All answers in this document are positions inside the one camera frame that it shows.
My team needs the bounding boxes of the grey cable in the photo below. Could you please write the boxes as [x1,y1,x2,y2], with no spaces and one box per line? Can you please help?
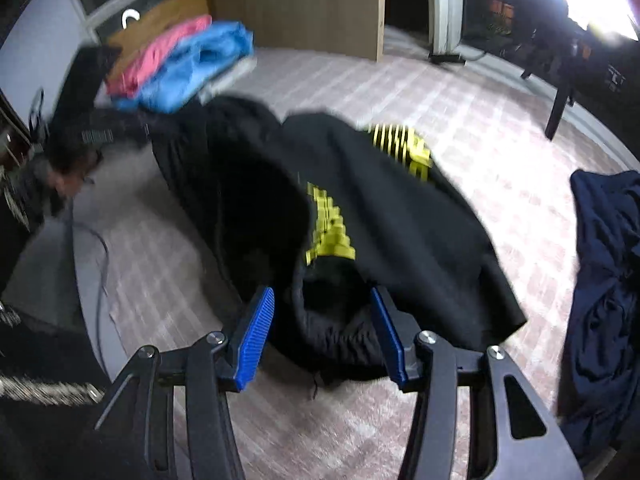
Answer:
[62,199,113,376]

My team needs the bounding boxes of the pink garment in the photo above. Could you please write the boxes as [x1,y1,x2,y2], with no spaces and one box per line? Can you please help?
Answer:
[106,14,213,99]

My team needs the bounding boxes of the navy blue garment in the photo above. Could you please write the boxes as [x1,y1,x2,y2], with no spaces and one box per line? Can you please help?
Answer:
[559,170,639,466]

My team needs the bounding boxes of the black hoodie with yellow print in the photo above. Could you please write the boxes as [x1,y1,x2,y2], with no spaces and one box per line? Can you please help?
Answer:
[149,96,526,384]

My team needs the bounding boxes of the black table with legs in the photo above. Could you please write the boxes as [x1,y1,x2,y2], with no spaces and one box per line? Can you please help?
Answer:
[462,0,640,141]

